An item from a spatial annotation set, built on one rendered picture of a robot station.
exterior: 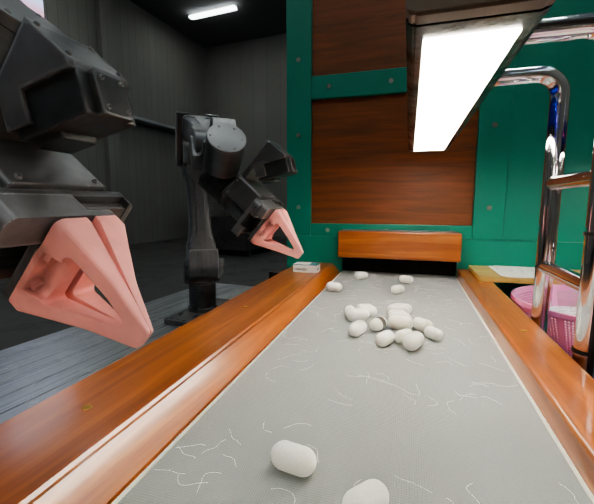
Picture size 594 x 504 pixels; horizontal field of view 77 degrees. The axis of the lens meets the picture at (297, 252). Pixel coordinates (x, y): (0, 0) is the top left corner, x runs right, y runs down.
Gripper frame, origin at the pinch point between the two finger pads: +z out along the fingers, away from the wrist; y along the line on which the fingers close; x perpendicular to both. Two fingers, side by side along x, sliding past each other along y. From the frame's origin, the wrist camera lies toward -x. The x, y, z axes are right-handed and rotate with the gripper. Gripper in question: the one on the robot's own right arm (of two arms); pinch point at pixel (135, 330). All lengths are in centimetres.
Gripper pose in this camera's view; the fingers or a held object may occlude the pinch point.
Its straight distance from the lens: 24.8
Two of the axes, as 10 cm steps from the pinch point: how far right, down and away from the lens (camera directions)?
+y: 2.9, -1.3, 9.5
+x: -6.2, 7.3, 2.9
